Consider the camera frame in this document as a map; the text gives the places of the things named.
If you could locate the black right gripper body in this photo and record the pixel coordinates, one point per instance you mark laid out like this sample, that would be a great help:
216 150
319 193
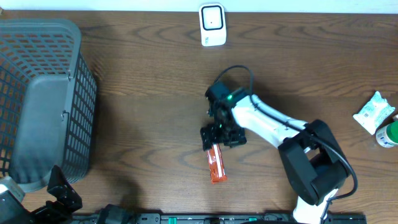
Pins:
229 135

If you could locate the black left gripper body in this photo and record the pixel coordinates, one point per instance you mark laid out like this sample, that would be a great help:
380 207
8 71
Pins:
46 216

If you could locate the red orange snack bar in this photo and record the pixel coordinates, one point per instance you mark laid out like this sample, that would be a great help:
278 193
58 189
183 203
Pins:
216 165

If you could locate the teal wet wipes pack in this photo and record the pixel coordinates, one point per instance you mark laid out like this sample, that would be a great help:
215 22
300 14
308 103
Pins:
373 113

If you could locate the green lid jar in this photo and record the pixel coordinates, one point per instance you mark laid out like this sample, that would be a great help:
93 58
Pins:
387 136

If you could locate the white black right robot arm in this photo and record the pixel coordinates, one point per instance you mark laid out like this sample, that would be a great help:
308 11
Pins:
312 159

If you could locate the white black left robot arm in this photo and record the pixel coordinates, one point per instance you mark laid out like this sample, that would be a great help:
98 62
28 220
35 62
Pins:
112 214

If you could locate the white barcode scanner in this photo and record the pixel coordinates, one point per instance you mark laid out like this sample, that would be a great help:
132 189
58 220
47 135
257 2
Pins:
212 25

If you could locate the grey plastic basket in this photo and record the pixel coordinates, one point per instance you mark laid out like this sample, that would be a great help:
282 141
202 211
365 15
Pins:
48 97

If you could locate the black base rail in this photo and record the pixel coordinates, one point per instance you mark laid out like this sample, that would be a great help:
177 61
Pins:
148 218

